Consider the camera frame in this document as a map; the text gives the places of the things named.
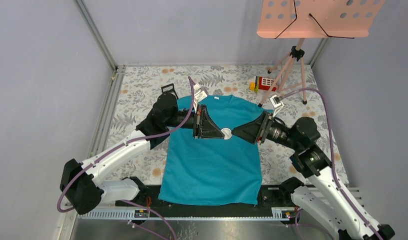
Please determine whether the pink music stand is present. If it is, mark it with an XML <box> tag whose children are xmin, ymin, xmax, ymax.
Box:
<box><xmin>257</xmin><ymin>0</ymin><xmax>385</xmax><ymax>107</ymax></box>

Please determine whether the red toy block house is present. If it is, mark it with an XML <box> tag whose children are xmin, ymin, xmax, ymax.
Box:
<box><xmin>249</xmin><ymin>76</ymin><xmax>275</xmax><ymax>93</ymax></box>

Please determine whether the black brooch display box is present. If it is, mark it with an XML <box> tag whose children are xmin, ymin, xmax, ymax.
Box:
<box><xmin>161</xmin><ymin>83</ymin><xmax>179</xmax><ymax>99</ymax></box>

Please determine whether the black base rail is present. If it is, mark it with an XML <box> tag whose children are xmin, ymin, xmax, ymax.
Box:
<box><xmin>133</xmin><ymin>185</ymin><xmax>295</xmax><ymax>221</ymax></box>

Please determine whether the blue round brooch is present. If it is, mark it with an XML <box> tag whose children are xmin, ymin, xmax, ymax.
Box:
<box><xmin>221</xmin><ymin>127</ymin><xmax>232</xmax><ymax>140</ymax></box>

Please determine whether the teal t-shirt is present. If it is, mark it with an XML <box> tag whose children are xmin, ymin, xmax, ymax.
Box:
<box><xmin>152</xmin><ymin>94</ymin><xmax>279</xmax><ymax>207</ymax></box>

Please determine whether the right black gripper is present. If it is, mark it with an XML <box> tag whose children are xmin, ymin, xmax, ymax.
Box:
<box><xmin>231</xmin><ymin>110</ymin><xmax>301</xmax><ymax>150</ymax></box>

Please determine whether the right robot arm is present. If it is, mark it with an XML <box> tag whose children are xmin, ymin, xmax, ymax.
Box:
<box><xmin>232</xmin><ymin>111</ymin><xmax>395</xmax><ymax>240</ymax></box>

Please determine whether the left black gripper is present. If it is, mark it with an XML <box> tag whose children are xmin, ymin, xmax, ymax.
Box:
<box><xmin>166</xmin><ymin>104</ymin><xmax>225</xmax><ymax>139</ymax></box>

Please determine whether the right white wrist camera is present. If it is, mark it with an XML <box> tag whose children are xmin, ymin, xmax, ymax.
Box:
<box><xmin>269</xmin><ymin>95</ymin><xmax>284</xmax><ymax>117</ymax></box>

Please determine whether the floral table mat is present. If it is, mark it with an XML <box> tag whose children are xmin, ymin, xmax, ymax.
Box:
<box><xmin>106</xmin><ymin>65</ymin><xmax>349</xmax><ymax>185</ymax></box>

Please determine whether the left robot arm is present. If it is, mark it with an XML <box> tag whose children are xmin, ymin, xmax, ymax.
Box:
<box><xmin>60</xmin><ymin>93</ymin><xmax>225</xmax><ymax>215</ymax></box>

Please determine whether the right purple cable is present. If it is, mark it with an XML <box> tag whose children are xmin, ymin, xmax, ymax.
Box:
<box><xmin>278</xmin><ymin>87</ymin><xmax>387</xmax><ymax>240</ymax></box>

